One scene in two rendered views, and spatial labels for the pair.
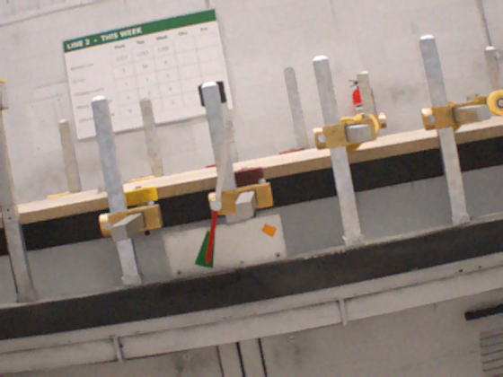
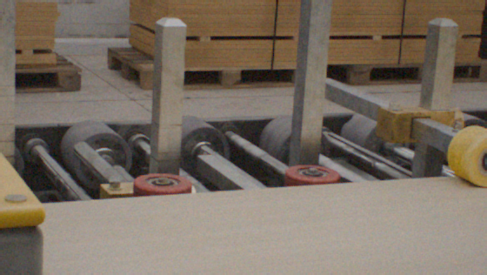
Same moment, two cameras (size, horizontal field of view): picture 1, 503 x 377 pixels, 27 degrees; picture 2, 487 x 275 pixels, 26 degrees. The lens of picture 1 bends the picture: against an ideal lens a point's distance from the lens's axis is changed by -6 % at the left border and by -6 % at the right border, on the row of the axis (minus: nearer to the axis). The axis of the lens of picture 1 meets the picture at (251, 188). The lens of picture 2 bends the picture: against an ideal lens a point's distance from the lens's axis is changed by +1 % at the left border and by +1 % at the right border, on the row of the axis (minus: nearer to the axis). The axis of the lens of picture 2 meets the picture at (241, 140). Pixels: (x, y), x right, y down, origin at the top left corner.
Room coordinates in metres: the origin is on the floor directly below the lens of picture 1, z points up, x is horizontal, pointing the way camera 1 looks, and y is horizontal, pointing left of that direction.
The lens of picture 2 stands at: (2.15, 0.60, 1.31)
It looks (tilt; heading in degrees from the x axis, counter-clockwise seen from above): 14 degrees down; 334
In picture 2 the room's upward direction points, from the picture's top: 4 degrees clockwise
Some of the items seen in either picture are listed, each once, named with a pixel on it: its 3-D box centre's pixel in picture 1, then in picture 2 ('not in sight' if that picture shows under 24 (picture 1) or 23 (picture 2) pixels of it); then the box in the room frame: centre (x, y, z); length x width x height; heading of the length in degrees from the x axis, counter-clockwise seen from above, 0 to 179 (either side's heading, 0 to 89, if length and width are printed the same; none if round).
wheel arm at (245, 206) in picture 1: (247, 203); not in sight; (2.30, 0.01, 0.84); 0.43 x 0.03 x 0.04; 178
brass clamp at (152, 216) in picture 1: (130, 221); not in sight; (2.44, 0.28, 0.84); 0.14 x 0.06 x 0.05; 88
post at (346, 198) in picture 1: (339, 162); not in sight; (2.43, -0.20, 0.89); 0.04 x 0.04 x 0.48; 88
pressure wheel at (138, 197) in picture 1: (143, 210); not in sight; (2.54, 0.26, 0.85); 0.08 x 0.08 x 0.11
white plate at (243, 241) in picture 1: (225, 247); not in sight; (2.41, 0.08, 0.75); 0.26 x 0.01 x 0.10; 88
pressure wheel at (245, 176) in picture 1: (249, 192); not in sight; (2.50, 0.01, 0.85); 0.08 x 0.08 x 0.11
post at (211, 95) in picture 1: (228, 189); not in sight; (2.43, 0.05, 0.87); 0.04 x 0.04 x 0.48; 88
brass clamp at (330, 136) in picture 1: (344, 134); not in sight; (2.42, -0.22, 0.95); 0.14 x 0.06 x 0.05; 88
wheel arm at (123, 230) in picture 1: (133, 223); not in sight; (2.35, 0.26, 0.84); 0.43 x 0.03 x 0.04; 178
